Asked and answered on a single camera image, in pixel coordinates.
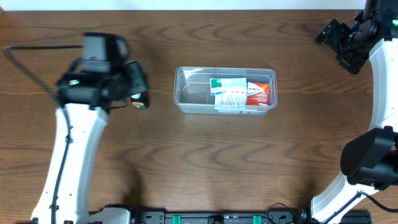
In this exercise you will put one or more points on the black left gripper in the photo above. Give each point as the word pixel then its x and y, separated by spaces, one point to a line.
pixel 137 79

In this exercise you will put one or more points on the white green medicine box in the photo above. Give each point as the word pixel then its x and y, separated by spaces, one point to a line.
pixel 220 86

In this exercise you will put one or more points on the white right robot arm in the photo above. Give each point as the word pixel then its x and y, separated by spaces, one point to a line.
pixel 368 163

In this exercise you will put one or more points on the clear plastic container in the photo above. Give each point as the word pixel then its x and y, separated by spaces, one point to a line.
pixel 192 86

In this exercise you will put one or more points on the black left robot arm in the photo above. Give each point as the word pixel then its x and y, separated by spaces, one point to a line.
pixel 80 121

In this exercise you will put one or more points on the dark Woods syrup bottle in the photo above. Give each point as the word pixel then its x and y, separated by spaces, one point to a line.
pixel 140 100

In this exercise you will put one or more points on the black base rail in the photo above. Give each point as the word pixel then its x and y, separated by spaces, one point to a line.
pixel 270 217

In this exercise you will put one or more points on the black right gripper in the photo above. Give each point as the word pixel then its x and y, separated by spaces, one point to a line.
pixel 339 42

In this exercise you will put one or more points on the blue white medicine box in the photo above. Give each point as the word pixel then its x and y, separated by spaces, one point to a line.
pixel 235 103

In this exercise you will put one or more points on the red medicine box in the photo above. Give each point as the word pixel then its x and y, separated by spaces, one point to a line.
pixel 257 94

